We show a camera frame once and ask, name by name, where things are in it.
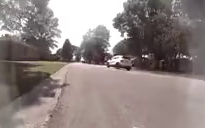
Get white car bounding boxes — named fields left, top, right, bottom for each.
left=106, top=54, right=134, bottom=72

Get small dark tree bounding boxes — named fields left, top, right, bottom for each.
left=60, top=38, right=75, bottom=62

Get grey asphalt road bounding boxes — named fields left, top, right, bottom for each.
left=43, top=62, right=205, bottom=128

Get pale concrete kerb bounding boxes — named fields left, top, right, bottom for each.
left=39, top=63, right=72, bottom=128

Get grass lawn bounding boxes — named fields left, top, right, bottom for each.
left=21, top=60, right=70, bottom=77

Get row of trees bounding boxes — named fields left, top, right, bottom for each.
left=111, top=0, right=205, bottom=69

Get fence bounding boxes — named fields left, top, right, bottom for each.
left=0, top=37, right=42, bottom=62
left=132, top=55, right=195, bottom=74

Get large green tree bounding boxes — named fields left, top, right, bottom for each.
left=0, top=0, right=63, bottom=61

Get concrete driveway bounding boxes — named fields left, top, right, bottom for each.
left=0, top=77, right=63, bottom=128

